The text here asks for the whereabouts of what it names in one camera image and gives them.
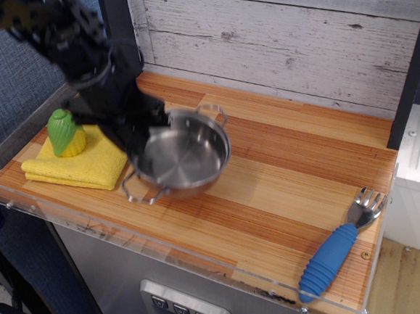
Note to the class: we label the silver steel pot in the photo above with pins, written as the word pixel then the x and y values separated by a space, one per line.
pixel 181 160

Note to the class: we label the black left upright post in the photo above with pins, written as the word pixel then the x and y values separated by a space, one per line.
pixel 119 25

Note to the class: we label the silver button control panel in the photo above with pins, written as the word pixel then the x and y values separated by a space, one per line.
pixel 160 299

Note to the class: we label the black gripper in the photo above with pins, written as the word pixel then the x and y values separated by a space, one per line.
pixel 113 101

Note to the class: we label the blue handled fork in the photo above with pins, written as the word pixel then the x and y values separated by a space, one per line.
pixel 323 267

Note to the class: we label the clear acrylic front guard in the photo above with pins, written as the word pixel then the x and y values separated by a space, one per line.
pixel 255 229

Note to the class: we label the black upright post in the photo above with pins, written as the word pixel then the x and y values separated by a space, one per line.
pixel 119 25
pixel 406 99

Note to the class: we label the toy corn cob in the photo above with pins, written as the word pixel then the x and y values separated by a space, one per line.
pixel 67 138

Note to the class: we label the black right upright post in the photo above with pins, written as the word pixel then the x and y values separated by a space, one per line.
pixel 406 99

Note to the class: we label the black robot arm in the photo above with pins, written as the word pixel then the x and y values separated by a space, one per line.
pixel 65 32

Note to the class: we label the folded yellow cloth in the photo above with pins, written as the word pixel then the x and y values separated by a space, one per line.
pixel 98 166

